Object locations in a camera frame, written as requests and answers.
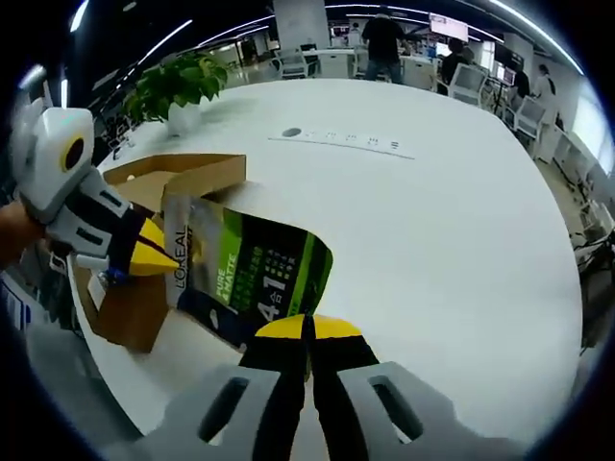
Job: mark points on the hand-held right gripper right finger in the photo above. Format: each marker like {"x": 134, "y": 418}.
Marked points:
{"x": 384, "y": 398}

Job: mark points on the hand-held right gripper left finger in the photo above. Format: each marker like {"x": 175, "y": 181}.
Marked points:
{"x": 230, "y": 403}

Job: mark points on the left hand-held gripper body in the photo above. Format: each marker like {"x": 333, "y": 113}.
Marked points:
{"x": 48, "y": 163}

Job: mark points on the brown cardboard shoe box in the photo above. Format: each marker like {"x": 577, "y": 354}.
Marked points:
{"x": 130, "y": 314}

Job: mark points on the green black soft pouch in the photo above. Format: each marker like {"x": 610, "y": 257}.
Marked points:
{"x": 259, "y": 269}

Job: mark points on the potted green plant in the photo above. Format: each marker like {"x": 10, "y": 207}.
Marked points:
{"x": 182, "y": 86}

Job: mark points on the round grey table grommet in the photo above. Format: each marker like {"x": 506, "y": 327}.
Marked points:
{"x": 291, "y": 132}

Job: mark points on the short ceiling light strip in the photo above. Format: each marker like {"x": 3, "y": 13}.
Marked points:
{"x": 216, "y": 31}

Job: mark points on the white office chair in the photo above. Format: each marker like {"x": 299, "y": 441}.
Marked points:
{"x": 297, "y": 62}
{"x": 468, "y": 82}
{"x": 528, "y": 117}

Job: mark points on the white pillar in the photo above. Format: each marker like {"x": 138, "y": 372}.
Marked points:
{"x": 300, "y": 24}

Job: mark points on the long ceiling light strip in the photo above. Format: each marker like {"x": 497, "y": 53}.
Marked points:
{"x": 538, "y": 29}

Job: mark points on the wall monitor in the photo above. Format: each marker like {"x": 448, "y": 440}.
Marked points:
{"x": 449, "y": 26}

